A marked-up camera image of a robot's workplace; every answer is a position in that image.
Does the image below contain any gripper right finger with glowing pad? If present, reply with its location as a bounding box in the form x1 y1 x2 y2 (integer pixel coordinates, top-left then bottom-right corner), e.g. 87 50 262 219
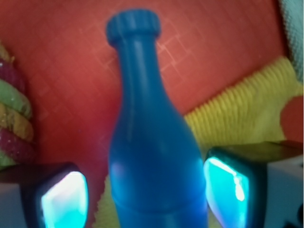
204 141 304 228

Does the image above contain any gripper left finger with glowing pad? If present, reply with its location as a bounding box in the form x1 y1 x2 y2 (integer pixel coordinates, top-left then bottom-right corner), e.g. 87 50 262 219
0 162 89 228

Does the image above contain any blue plastic bottle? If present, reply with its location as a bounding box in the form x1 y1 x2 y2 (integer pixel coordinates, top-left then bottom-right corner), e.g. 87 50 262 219
106 9 208 228

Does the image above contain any yellow cloth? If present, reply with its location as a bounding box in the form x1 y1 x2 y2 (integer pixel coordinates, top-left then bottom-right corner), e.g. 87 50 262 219
92 56 304 228

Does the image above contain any red plastic tray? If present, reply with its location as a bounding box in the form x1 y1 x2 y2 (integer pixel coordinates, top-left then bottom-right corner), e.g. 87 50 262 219
0 0 304 183

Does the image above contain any light blue cloth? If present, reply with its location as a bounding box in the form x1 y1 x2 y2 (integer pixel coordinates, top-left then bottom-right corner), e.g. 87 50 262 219
279 0 304 83

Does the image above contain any multicolour twisted rope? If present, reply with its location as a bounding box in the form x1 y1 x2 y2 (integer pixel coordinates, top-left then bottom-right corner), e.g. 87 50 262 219
0 42 36 171

